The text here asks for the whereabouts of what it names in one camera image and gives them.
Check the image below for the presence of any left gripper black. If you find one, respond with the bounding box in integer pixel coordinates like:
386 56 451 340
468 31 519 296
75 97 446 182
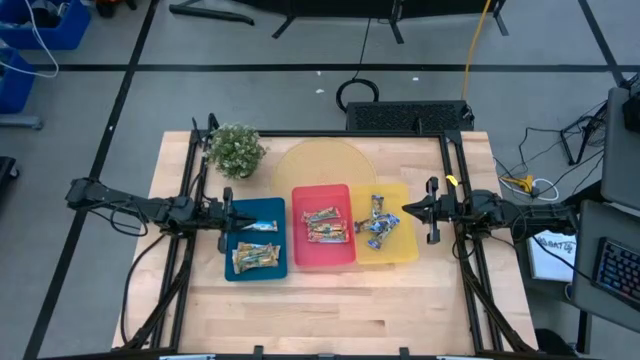
194 186 258 254

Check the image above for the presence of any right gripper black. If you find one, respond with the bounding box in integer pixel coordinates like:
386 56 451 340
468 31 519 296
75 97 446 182
402 176 470 246

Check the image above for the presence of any granola bar red-ended wrapper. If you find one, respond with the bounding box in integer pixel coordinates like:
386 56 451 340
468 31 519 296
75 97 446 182
306 220 349 235
306 229 351 245
300 206 343 224

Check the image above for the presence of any blue plastic bin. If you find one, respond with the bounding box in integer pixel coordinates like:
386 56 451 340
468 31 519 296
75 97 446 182
224 196 289 283

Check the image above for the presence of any yellow plastic bin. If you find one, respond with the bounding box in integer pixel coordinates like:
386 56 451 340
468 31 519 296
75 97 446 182
349 182 421 266

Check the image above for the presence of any small green potted plant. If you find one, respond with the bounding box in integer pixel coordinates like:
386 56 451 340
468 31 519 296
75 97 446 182
205 123 268 180

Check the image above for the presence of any red plastic bin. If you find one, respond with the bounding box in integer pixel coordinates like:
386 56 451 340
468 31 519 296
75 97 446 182
291 183 357 269

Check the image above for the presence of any black perforated computer case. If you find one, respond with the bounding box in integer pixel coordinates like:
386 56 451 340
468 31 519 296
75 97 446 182
345 99 475 134

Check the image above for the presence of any yellow plug connector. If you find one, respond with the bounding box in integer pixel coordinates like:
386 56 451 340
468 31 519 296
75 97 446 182
501 174 535 194

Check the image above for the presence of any round yellow woven placemat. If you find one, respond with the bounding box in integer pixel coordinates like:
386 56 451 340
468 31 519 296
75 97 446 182
272 138 379 201

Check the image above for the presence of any white printed booklet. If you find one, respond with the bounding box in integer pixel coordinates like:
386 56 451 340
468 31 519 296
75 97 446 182
527 229 578 284

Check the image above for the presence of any grey desk with keyboard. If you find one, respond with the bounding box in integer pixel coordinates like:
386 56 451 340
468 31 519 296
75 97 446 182
571 199 640 321

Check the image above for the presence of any person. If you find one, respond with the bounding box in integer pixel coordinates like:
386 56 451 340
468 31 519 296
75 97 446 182
534 327 577 357

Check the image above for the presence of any backlit black keyboard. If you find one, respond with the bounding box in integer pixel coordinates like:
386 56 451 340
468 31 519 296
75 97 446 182
593 237 640 309

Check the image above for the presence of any long black bar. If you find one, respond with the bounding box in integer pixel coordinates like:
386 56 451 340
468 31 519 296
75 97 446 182
168 3 256 27

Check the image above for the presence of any black backdrop with stand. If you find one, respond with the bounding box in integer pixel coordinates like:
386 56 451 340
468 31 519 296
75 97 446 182
234 0 510 45

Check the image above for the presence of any large blue storage crate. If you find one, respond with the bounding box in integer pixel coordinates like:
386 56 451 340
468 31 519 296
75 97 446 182
0 0 92 51

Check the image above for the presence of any black aluminium table frame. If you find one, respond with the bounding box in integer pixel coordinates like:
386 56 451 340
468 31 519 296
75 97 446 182
113 113 539 357

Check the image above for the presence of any black floor cable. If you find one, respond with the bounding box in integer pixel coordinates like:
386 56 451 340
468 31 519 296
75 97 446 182
121 232 169 346

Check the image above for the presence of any coiled black cable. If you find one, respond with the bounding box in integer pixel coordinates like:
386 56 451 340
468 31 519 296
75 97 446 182
335 17 380 114

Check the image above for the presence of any yellow cable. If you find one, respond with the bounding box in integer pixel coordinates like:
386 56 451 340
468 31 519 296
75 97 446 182
460 0 494 101

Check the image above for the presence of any black wire stand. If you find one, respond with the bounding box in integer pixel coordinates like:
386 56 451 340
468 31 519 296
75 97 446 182
559 99 609 166

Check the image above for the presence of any grey metal rail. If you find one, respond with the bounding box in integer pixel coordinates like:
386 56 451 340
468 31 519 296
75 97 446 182
0 115 45 131

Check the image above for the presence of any thin white cable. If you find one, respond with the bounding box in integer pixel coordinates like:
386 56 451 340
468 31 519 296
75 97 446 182
0 0 60 80

